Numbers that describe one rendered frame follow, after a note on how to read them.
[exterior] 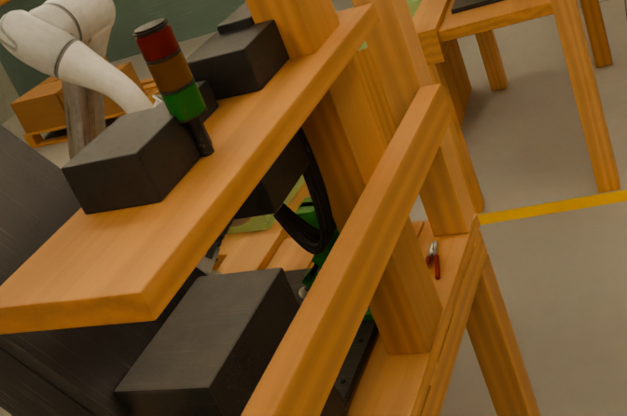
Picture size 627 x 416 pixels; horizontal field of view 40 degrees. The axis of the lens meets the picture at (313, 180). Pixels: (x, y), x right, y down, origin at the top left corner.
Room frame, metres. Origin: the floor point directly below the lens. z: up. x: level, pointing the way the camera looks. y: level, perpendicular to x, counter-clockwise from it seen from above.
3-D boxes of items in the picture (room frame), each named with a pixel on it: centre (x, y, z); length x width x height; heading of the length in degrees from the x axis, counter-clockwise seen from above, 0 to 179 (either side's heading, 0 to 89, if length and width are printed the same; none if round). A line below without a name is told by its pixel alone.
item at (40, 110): (7.60, 1.54, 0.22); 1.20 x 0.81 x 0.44; 59
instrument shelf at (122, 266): (1.26, 0.10, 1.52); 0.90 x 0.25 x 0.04; 150
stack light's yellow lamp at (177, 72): (1.13, 0.12, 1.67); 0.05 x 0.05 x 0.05
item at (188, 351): (1.22, 0.26, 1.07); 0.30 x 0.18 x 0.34; 150
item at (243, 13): (1.53, -0.01, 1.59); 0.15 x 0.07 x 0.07; 150
